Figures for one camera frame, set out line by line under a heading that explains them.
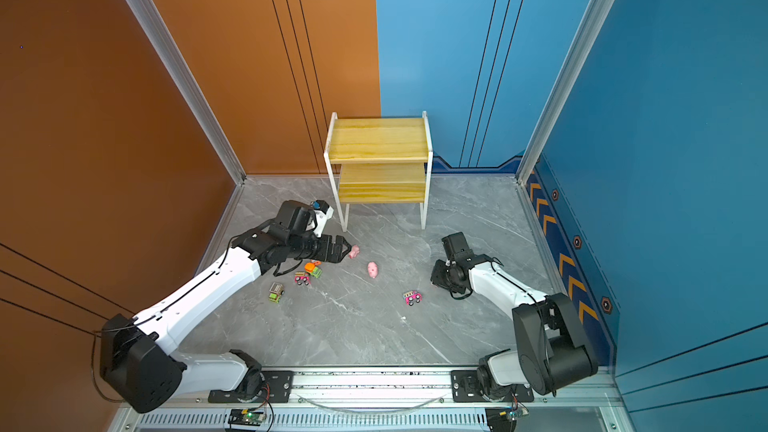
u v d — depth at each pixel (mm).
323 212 722
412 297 856
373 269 916
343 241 722
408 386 753
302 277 901
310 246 675
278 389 735
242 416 709
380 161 827
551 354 424
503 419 706
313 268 914
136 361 389
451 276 680
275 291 868
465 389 725
